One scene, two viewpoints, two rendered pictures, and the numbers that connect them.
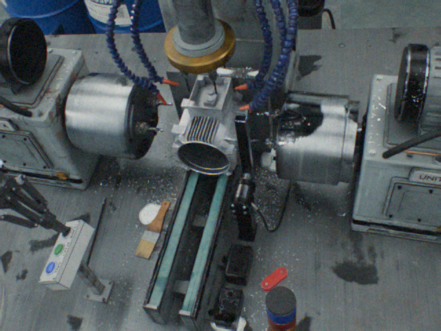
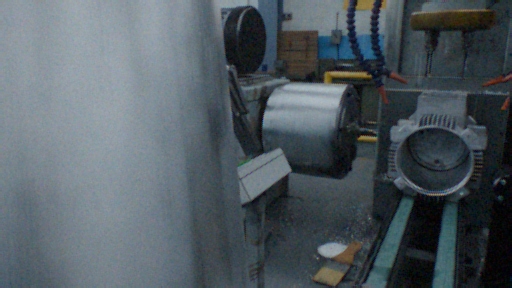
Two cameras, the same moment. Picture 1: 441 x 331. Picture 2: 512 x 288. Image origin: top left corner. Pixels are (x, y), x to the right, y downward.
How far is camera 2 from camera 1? 1.00 m
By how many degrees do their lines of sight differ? 41
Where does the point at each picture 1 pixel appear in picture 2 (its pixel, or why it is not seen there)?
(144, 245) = (327, 273)
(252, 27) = (487, 61)
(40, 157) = not seen: hidden behind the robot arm
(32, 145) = not seen: hidden behind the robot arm
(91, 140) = (291, 126)
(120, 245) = (290, 269)
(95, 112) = (305, 95)
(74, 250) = (266, 166)
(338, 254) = not seen: outside the picture
